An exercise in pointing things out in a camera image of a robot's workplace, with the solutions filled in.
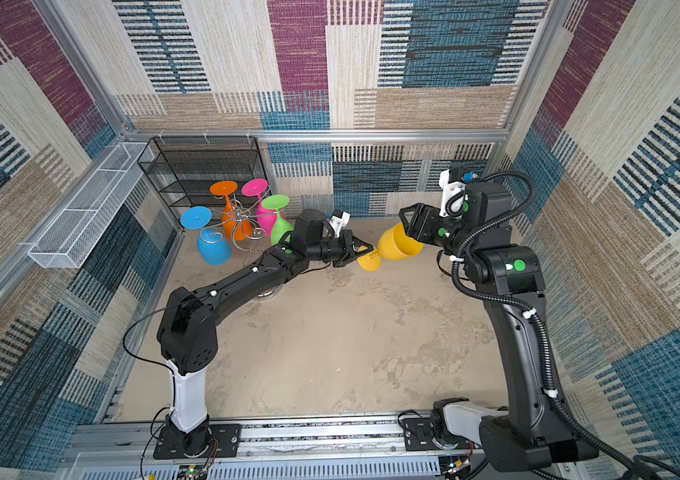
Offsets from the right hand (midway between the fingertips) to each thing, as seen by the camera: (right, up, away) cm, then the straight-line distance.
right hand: (411, 220), depth 63 cm
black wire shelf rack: (-69, +22, +42) cm, 84 cm away
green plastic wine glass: (-31, 0, +21) cm, 38 cm away
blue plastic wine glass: (-49, -6, +21) cm, 54 cm away
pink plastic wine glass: (-37, +4, +27) cm, 46 cm away
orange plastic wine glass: (-47, +1, +31) cm, 57 cm away
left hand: (-6, -5, +15) cm, 17 cm away
